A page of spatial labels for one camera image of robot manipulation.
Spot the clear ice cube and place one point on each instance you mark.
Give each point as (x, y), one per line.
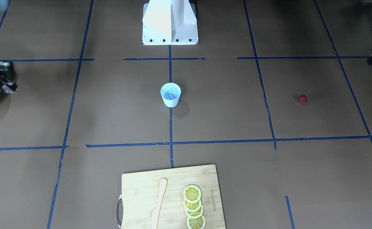
(170, 96)

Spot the light blue plastic cup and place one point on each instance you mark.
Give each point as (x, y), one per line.
(172, 88)

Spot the white pillar with base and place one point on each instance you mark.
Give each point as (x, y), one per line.
(169, 22)

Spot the yellow plastic knife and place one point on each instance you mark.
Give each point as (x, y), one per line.
(156, 212)

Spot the lemon slice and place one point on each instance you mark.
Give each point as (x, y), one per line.
(192, 193)

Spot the red strawberry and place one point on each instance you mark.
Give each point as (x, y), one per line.
(303, 99)

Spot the wooden cutting board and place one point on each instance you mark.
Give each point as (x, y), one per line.
(139, 194)

